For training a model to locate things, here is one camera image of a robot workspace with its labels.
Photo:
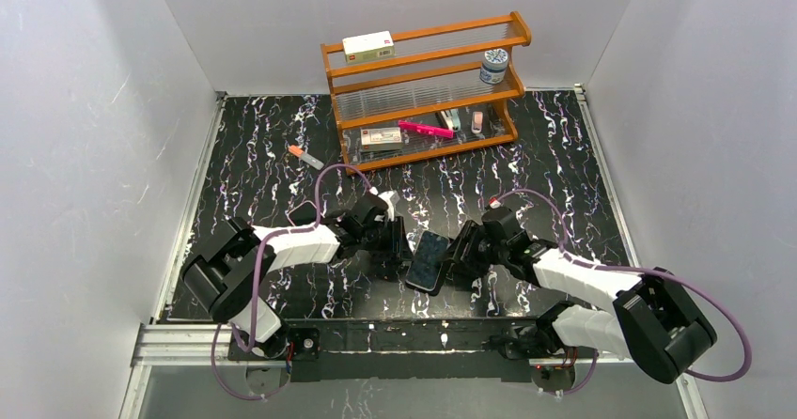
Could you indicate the white blue patterned jar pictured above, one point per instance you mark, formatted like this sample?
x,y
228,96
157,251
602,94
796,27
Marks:
x,y
494,65

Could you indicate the orange wooden shelf rack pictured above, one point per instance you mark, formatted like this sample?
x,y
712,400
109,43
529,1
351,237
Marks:
x,y
433,69

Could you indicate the white green correction tape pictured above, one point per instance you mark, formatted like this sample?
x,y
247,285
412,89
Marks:
x,y
450,119

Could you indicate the beige phone case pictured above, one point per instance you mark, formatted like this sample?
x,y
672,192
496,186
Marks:
x,y
290,214

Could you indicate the aluminium front rail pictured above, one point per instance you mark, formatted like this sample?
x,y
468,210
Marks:
x,y
189,344

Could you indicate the black smartphone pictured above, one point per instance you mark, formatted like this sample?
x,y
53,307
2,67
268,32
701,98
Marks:
x,y
303,212

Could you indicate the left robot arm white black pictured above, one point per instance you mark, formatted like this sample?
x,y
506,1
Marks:
x,y
225,272

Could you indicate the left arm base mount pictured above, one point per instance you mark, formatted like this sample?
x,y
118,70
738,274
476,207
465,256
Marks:
x,y
285,348

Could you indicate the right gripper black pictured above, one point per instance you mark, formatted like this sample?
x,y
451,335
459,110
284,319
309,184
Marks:
x,y
465,249

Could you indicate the smartphone with silver edge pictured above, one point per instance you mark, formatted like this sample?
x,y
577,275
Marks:
x,y
428,259

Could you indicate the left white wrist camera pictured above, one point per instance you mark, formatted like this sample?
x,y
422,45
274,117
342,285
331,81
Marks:
x,y
390,199

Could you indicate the black phone case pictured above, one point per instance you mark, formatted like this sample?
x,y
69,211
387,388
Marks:
x,y
429,290

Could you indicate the white green box top shelf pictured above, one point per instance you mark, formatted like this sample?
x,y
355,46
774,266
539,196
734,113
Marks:
x,y
368,47

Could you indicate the pink marker pen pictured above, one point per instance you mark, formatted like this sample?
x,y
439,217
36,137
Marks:
x,y
426,129

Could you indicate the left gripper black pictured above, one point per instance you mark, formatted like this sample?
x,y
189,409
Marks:
x,y
398,240

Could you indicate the white red box bottom shelf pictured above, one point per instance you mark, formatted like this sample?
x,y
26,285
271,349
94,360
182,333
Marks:
x,y
381,139

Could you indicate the small pink eraser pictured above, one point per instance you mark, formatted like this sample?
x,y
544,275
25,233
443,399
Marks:
x,y
477,122

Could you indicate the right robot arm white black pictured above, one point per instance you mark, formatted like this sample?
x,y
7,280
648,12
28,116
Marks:
x,y
645,317

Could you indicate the orange grey utility knife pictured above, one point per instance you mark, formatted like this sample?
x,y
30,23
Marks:
x,y
305,157

